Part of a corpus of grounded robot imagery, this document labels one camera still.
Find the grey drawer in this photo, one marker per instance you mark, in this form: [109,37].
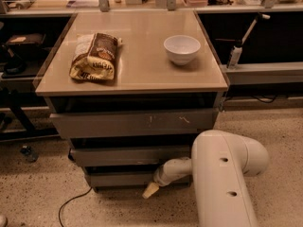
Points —
[119,179]
[127,156]
[133,123]

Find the grey middle drawer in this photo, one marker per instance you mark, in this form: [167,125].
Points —
[127,156]

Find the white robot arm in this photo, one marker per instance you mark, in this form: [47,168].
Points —
[218,165]

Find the black stand left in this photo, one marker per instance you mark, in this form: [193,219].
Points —
[15,65]

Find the brown yellow snack bag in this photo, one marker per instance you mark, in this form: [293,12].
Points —
[95,57]

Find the grey top drawer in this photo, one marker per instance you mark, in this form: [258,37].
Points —
[133,123]

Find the grey bottom drawer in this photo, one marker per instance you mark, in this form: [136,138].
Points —
[119,179]

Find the grey drawer cabinet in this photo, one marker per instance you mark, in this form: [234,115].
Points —
[145,78]

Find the small blue floor object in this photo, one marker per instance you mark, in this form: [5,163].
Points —
[29,153]

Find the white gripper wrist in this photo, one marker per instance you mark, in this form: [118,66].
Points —
[162,176]

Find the white ceramic bowl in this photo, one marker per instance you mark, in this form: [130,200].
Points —
[181,49]

